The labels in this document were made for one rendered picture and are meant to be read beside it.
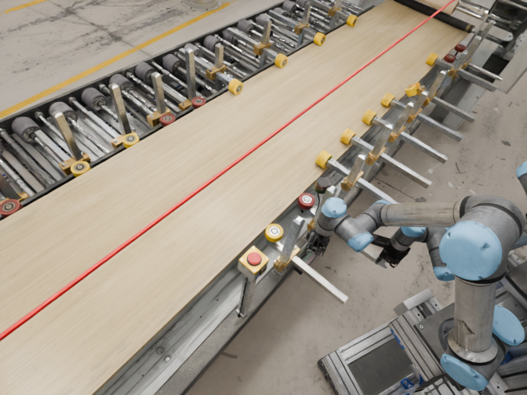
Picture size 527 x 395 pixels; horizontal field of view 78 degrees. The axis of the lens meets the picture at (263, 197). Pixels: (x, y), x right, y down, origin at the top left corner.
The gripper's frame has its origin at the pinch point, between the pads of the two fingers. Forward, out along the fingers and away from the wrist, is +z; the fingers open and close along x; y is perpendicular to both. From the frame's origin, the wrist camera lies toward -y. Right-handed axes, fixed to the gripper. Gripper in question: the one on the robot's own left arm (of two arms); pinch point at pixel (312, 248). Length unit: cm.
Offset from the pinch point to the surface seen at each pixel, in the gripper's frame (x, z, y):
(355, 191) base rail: 16, 25, -62
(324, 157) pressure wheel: -8, -2, -52
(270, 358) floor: 4, 95, 25
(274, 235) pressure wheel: -17.0, 4.3, -2.1
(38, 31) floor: -358, 95, -195
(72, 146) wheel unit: -121, 0, -5
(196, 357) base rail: -29, 25, 51
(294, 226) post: -10.3, -17.7, 4.5
